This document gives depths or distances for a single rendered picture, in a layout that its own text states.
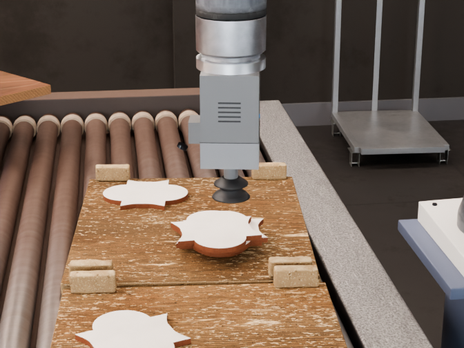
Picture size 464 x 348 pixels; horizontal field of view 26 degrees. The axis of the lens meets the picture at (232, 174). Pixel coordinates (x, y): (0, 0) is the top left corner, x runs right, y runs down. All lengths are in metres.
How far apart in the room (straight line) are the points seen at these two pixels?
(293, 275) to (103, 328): 0.27
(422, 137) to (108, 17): 1.62
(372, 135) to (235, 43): 3.74
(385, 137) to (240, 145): 3.69
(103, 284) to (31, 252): 0.22
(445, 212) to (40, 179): 0.70
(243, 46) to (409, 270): 2.64
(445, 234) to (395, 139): 3.11
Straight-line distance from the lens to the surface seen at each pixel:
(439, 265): 1.59
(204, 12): 1.05
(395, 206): 4.21
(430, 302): 3.42
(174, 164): 1.85
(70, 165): 1.87
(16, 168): 1.87
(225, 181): 1.12
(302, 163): 1.87
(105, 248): 1.47
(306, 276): 1.34
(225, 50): 1.05
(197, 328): 1.24
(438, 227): 1.65
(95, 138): 2.01
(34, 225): 1.61
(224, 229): 1.43
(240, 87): 1.05
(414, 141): 4.71
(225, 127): 1.07
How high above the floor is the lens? 1.53
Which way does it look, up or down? 20 degrees down
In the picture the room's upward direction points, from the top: straight up
